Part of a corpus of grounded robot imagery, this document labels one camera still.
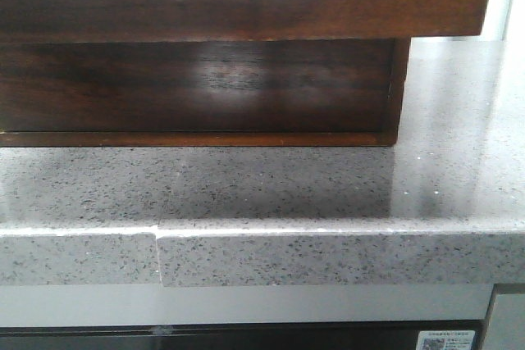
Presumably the white QR code label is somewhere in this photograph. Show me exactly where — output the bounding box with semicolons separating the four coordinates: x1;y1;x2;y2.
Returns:
416;330;476;350

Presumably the dark appliance under counter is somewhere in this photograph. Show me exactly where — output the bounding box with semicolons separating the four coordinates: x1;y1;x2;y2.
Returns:
1;320;482;349

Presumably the white curtain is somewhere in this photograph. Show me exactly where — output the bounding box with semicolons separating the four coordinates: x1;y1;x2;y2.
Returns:
481;0;524;41

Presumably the dark wooden drawer cabinet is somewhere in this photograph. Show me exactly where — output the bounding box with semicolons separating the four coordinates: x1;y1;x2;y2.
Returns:
0;36;413;148

